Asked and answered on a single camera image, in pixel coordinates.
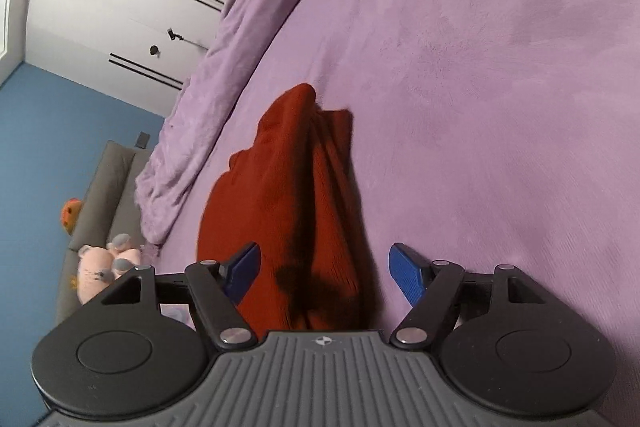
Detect pink plush pig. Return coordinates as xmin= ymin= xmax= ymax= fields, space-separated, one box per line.
xmin=76 ymin=233 xmax=147 ymax=306

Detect rust red knit garment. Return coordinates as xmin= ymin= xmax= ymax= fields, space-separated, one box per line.
xmin=196 ymin=83 xmax=386 ymax=334

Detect grey upholstered headboard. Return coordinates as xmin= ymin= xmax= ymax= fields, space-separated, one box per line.
xmin=54 ymin=141 xmax=157 ymax=323

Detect purple bed sheet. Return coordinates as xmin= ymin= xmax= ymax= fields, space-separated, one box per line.
xmin=160 ymin=0 xmax=640 ymax=358

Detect orange plush toy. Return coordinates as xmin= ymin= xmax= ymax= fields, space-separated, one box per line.
xmin=61 ymin=198 xmax=84 ymax=236

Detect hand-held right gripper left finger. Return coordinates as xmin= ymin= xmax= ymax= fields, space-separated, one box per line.
xmin=101 ymin=242 xmax=262 ymax=351

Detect purple plush duvet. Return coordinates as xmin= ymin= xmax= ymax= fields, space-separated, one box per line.
xmin=136 ymin=0 xmax=368 ymax=245

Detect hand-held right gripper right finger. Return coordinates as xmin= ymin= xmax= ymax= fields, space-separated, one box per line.
xmin=389 ymin=243 xmax=550 ymax=349

